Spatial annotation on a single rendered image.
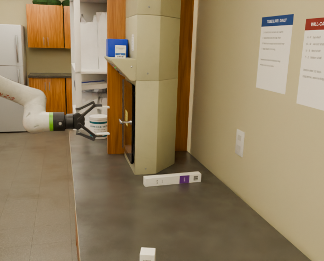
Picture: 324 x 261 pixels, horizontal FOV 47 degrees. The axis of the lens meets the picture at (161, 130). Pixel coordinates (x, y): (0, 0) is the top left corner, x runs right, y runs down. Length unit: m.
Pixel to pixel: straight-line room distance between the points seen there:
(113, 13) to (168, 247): 1.32
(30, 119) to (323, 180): 1.27
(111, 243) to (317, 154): 0.72
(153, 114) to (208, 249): 0.78
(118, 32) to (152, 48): 0.39
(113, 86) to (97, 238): 1.04
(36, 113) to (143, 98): 0.51
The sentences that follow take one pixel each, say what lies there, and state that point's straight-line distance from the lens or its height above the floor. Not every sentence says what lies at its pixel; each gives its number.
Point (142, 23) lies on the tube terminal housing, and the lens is 1.75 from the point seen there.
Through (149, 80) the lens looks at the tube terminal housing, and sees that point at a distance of 1.77.
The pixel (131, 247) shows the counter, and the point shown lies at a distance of 1.25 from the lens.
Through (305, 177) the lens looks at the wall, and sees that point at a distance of 1.32.
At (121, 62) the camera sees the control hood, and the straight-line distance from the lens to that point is 1.74.
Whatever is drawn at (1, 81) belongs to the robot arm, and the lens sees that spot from 1.82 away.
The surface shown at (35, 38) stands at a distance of 6.95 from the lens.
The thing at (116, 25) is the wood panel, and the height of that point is 1.67.
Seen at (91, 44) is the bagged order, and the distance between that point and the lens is 3.11.
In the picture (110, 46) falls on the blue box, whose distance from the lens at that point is 1.92.
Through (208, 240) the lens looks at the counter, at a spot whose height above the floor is 0.94.
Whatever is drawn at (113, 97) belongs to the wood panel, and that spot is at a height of 1.28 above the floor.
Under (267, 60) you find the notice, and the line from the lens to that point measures 1.50.
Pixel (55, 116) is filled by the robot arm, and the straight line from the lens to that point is 1.83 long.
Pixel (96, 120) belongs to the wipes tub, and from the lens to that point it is 2.50.
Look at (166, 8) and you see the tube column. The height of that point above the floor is 1.75.
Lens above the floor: 1.59
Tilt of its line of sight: 13 degrees down
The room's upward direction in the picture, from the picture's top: 2 degrees clockwise
